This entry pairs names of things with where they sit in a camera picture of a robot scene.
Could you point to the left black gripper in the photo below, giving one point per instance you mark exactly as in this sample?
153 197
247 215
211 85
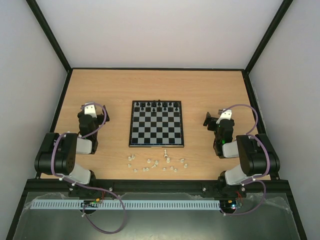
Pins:
107 117

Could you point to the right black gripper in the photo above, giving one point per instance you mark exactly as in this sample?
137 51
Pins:
211 122

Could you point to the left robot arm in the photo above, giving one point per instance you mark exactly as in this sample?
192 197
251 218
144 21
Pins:
57 153

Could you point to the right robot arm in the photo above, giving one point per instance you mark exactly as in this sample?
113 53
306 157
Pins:
257 156

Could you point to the black pieces row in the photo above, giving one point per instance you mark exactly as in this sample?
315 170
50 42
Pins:
156 106

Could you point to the right electronics board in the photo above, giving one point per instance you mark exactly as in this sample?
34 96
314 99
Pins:
231 204

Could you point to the electronics board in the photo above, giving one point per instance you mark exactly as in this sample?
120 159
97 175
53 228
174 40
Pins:
231 204
92 201

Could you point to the left electronics board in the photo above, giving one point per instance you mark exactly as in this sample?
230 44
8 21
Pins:
92 201

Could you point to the black and grey chessboard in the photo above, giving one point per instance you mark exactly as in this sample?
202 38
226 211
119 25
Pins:
156 129

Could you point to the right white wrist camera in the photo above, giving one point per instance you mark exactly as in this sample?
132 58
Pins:
225 115

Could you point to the black frame rail front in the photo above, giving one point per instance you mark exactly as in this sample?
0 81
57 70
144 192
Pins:
204 188

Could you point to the white slotted cable duct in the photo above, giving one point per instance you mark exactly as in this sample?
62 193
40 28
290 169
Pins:
64 204

